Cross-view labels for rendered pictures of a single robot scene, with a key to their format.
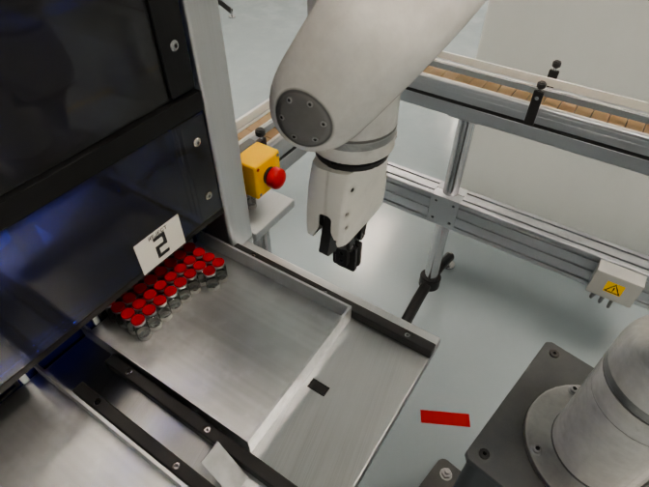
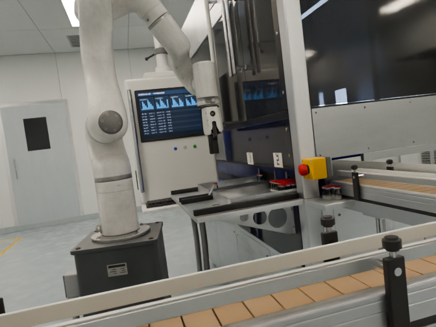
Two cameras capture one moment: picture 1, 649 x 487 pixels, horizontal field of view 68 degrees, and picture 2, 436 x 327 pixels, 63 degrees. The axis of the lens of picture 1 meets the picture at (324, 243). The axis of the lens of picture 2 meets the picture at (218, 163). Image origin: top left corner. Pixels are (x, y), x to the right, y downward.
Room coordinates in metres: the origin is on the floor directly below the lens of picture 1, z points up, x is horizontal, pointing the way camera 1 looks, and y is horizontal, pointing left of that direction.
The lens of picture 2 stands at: (1.32, -1.01, 1.13)
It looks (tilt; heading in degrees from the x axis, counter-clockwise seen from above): 4 degrees down; 132
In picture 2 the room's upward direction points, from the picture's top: 7 degrees counter-clockwise
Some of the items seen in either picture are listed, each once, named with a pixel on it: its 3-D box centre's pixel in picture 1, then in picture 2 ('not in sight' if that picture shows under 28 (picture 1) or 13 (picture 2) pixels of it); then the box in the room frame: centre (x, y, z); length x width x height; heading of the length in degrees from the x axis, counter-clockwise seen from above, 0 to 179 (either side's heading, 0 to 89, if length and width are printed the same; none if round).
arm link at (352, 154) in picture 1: (353, 131); (208, 102); (0.42, -0.03, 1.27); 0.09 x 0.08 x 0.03; 146
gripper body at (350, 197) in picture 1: (350, 183); (210, 119); (0.41, -0.03, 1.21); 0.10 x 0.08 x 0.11; 146
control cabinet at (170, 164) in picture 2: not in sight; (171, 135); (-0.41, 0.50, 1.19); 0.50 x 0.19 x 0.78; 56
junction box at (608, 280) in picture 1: (615, 283); not in sight; (0.88, -0.81, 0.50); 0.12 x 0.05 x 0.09; 56
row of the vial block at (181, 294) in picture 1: (178, 295); (279, 187); (0.51, 0.24, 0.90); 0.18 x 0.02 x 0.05; 147
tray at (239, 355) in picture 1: (218, 321); (260, 193); (0.46, 0.17, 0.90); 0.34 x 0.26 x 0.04; 57
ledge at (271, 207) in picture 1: (249, 207); (333, 202); (0.77, 0.16, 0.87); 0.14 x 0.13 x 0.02; 56
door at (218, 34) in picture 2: not in sight; (230, 69); (0.07, 0.55, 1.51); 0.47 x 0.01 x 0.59; 146
